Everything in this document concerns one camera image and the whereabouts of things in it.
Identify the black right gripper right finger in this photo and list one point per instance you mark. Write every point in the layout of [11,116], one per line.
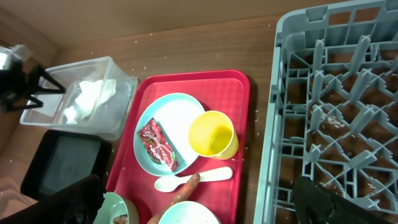
[315,204]

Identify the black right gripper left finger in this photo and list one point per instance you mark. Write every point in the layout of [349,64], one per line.
[76,204]

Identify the green bowl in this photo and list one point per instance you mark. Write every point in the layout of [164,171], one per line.
[113,206]

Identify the brown food scrap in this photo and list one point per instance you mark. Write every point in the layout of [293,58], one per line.
[122,219]

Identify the white plastic spoon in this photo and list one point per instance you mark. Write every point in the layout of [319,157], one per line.
[211,175]

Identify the red snack wrapper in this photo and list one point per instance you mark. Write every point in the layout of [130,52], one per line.
[156,145]

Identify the orange carrot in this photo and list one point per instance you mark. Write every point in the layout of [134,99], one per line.
[182,195]

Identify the white napkin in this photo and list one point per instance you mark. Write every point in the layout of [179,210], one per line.
[92,93]

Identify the light blue rice bowl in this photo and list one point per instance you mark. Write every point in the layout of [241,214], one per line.
[188,212]

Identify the yellow plastic cup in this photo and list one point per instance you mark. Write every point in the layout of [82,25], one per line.
[212,135]

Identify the light blue plate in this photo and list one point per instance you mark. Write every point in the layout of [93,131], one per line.
[175,113]

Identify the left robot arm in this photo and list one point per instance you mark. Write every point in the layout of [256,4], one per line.
[18,87]

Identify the black waste tray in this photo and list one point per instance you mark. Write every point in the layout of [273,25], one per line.
[62,159]

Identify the grey dishwasher rack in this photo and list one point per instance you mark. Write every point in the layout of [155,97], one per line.
[332,110]

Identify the clear plastic bin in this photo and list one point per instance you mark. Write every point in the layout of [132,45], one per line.
[107,120]

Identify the red plastic tray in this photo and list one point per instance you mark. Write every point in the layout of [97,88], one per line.
[226,91]

